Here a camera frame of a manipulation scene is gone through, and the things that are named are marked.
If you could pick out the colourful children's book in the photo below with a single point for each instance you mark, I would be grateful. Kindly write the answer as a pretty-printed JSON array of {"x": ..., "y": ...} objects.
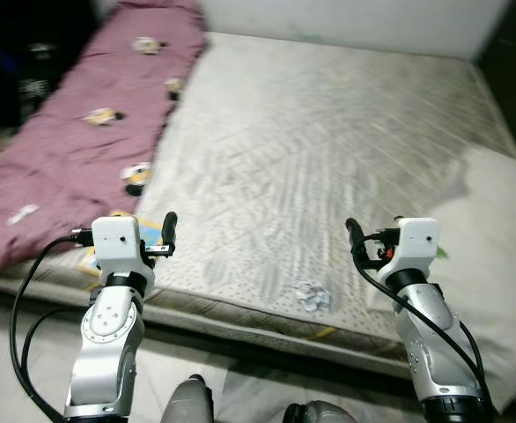
[{"x": 152, "y": 231}]

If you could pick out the white paper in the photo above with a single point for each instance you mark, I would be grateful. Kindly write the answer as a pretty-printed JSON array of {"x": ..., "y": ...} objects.
[{"x": 313, "y": 297}]

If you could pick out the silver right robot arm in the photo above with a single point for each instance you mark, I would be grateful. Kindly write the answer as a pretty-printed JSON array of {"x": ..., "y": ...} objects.
[{"x": 425, "y": 361}]

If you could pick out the grey patterned mattress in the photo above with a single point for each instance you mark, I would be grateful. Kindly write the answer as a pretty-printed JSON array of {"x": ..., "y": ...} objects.
[{"x": 311, "y": 159}]

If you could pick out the white pillow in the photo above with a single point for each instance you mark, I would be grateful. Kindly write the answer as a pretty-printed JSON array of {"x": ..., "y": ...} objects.
[{"x": 491, "y": 264}]

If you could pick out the pink cartoon print blanket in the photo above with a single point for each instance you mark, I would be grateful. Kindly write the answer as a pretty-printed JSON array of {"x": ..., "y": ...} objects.
[{"x": 73, "y": 150}]

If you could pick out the grey left robot leg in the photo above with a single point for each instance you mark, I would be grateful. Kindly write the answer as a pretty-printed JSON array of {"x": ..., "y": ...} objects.
[{"x": 187, "y": 401}]

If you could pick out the grey robot leg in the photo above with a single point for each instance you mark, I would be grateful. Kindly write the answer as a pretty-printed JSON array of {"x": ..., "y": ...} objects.
[
  {"x": 320, "y": 412},
  {"x": 187, "y": 401}
]

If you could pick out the grey right robot leg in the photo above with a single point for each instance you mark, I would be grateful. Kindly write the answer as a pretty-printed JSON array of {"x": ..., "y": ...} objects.
[{"x": 320, "y": 412}]

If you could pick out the dark printed clothing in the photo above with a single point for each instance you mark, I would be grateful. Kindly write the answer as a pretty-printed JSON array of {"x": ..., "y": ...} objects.
[{"x": 38, "y": 62}]

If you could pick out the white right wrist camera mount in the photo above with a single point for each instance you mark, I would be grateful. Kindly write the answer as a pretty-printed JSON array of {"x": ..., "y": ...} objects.
[{"x": 418, "y": 242}]

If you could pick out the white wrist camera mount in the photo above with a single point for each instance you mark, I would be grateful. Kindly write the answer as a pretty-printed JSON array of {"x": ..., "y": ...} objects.
[
  {"x": 418, "y": 242},
  {"x": 117, "y": 242}
]

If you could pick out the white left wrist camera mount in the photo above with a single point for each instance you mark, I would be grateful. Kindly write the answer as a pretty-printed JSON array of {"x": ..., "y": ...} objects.
[{"x": 117, "y": 242}]

